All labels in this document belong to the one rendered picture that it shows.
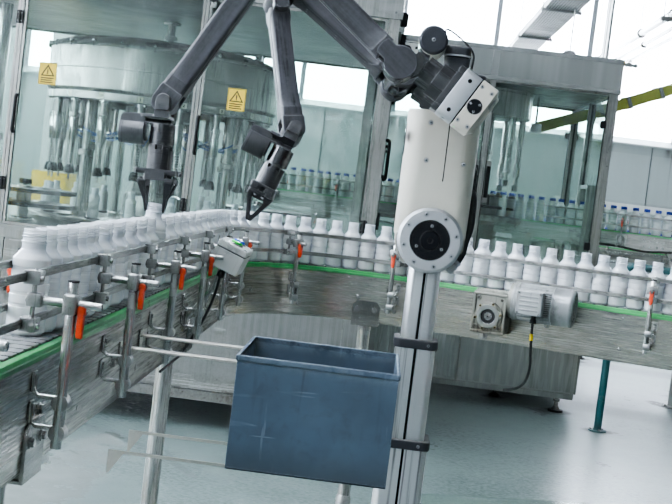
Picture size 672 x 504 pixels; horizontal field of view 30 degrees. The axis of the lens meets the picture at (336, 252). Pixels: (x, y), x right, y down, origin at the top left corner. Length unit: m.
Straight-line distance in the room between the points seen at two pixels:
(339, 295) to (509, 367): 3.82
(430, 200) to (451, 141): 0.15
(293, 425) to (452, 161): 0.90
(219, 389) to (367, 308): 1.96
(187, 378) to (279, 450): 3.93
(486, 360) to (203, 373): 2.46
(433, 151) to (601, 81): 5.24
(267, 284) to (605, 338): 1.16
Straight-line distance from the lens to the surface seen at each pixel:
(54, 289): 2.05
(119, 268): 2.51
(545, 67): 8.16
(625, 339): 4.31
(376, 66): 3.32
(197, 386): 6.32
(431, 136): 3.01
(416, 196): 3.02
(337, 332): 6.22
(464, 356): 8.16
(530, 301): 4.18
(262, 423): 2.40
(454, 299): 4.41
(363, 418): 2.39
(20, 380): 1.82
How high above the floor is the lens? 1.29
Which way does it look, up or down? 3 degrees down
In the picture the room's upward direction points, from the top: 7 degrees clockwise
